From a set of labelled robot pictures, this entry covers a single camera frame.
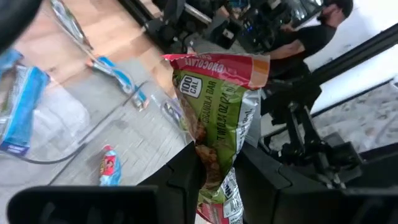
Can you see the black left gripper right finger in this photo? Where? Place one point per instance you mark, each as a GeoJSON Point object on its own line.
{"type": "Point", "coordinates": [261, 186]}

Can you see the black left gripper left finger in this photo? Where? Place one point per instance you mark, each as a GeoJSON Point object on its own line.
{"type": "Point", "coordinates": [177, 193]}

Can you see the blue red granola bar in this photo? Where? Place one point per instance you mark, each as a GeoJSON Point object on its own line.
{"type": "Point", "coordinates": [110, 166]}

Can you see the green red granola bar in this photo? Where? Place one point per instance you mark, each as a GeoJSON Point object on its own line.
{"type": "Point", "coordinates": [217, 118]}
{"type": "Point", "coordinates": [71, 25]}

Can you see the blue white granola bar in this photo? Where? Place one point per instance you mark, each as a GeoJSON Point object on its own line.
{"type": "Point", "coordinates": [18, 109]}
{"type": "Point", "coordinates": [121, 79]}

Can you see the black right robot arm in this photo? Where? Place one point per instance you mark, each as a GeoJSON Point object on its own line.
{"type": "Point", "coordinates": [174, 18]}

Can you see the grey woven mat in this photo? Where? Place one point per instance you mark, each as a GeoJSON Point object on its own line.
{"type": "Point", "coordinates": [146, 140]}

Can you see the narrow clear plastic bin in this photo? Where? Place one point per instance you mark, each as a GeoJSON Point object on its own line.
{"type": "Point", "coordinates": [62, 124]}

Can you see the person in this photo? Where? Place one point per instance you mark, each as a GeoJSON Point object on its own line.
{"type": "Point", "coordinates": [311, 40]}

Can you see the black aluminium table frame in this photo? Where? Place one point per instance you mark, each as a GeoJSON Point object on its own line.
{"type": "Point", "coordinates": [298, 130]}

